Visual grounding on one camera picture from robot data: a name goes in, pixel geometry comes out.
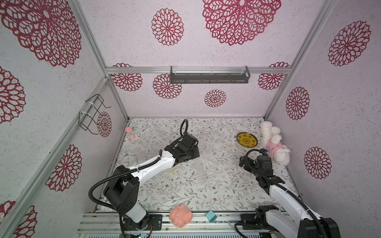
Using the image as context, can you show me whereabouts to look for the white round clock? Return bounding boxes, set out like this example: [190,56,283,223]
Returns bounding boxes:
[121,154,138,168]

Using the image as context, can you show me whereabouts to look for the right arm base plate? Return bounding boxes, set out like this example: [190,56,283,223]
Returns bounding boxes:
[240,213,267,230]

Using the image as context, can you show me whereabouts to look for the teal small cube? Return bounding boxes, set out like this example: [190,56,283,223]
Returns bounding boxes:
[205,210,217,223]

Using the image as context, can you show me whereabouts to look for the black wire wall rack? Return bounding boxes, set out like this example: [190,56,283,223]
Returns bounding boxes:
[77,94,111,135]

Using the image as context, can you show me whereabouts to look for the pink fluffy ball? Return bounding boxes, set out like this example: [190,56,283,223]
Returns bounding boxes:
[169,204,193,228]

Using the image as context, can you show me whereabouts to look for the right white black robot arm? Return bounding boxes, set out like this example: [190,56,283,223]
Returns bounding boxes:
[235,153,341,238]

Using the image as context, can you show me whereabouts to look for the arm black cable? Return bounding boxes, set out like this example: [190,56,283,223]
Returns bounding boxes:
[233,148,328,238]
[88,118,189,238]

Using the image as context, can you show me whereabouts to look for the white plush poodle pink shirt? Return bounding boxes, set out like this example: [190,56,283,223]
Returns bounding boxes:
[260,121,291,167]

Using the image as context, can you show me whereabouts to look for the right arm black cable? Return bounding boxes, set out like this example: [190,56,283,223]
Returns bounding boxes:
[233,148,328,238]

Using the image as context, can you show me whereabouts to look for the bubble-wrapped plate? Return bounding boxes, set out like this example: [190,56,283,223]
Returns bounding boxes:
[163,164,182,175]
[236,131,258,148]

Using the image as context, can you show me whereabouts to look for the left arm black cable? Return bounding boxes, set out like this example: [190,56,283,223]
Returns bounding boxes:
[88,118,189,238]

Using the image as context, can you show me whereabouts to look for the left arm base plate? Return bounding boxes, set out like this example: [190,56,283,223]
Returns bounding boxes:
[122,214,163,231]

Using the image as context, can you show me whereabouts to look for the black wall shelf rail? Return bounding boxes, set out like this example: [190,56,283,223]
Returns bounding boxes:
[170,66,251,84]

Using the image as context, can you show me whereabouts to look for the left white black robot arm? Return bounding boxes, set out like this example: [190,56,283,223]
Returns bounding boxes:
[103,133,199,224]

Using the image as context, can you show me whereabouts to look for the aluminium front rail frame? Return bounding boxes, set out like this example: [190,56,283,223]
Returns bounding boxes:
[76,210,328,236]

